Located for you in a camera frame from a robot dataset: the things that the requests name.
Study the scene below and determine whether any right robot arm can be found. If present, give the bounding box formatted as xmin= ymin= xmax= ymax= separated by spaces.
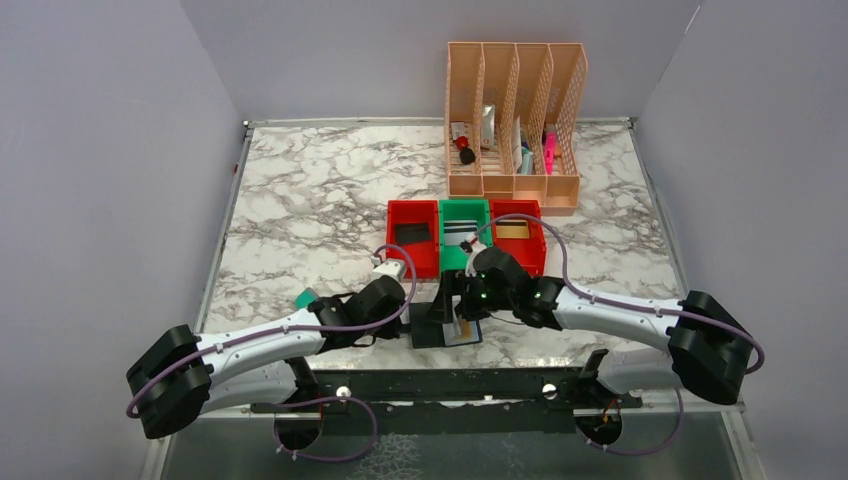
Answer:
xmin=427 ymin=247 xmax=762 ymax=405

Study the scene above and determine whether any black round cap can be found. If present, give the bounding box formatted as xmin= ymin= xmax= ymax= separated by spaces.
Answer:
xmin=459 ymin=147 xmax=476 ymax=165

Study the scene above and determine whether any gold credit card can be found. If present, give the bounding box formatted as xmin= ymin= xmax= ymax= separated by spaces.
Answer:
xmin=457 ymin=320 xmax=482 ymax=344

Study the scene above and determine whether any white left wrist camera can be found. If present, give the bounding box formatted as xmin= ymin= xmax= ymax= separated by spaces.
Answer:
xmin=371 ymin=259 xmax=407 ymax=283

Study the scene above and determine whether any light blue glue stick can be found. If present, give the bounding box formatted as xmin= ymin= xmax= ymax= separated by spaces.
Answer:
xmin=518 ymin=147 xmax=534 ymax=175

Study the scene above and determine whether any peach plastic file organizer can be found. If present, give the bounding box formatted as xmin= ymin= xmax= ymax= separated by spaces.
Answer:
xmin=444 ymin=42 xmax=588 ymax=216

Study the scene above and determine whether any green plastic bin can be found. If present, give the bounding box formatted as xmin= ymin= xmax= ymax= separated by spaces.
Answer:
xmin=438 ymin=199 xmax=493 ymax=272

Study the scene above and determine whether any black card in bin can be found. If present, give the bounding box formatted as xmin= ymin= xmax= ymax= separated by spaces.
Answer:
xmin=392 ymin=223 xmax=432 ymax=246

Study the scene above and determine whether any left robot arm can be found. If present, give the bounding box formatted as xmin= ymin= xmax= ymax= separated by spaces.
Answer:
xmin=126 ymin=275 xmax=411 ymax=439

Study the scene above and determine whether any right red plastic bin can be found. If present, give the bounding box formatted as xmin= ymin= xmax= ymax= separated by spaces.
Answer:
xmin=489 ymin=199 xmax=547 ymax=276

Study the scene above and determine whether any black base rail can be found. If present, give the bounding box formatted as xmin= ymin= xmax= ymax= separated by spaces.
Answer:
xmin=250 ymin=366 xmax=642 ymax=443

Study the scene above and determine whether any small green eraser block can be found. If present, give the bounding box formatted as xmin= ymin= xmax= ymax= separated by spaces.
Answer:
xmin=294 ymin=288 xmax=318 ymax=310

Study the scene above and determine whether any gold card in bin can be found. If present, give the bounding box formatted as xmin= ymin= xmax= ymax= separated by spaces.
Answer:
xmin=495 ymin=219 xmax=531 ymax=240

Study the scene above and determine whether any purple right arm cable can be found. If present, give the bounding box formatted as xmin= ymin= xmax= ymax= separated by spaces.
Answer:
xmin=466 ymin=213 xmax=766 ymax=458

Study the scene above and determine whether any red round cap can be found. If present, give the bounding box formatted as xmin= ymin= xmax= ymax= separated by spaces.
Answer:
xmin=454 ymin=136 xmax=470 ymax=151

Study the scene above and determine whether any silver striped card in bin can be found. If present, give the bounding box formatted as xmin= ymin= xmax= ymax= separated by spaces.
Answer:
xmin=442 ymin=220 xmax=478 ymax=247

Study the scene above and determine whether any pink highlighter pen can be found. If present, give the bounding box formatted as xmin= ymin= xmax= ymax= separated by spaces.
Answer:
xmin=543 ymin=131 xmax=557 ymax=175

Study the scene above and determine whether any grey white tube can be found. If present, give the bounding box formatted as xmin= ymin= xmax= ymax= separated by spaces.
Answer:
xmin=480 ymin=104 xmax=496 ymax=149

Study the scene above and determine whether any left red plastic bin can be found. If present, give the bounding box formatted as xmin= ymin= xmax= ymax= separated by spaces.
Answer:
xmin=386 ymin=200 xmax=439 ymax=279

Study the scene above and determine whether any red plastic bin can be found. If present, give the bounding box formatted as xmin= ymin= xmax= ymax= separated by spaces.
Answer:
xmin=489 ymin=199 xmax=547 ymax=276
xmin=386 ymin=200 xmax=439 ymax=279

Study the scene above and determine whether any black leather card holder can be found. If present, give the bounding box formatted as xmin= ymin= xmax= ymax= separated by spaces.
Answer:
xmin=409 ymin=302 xmax=446 ymax=349

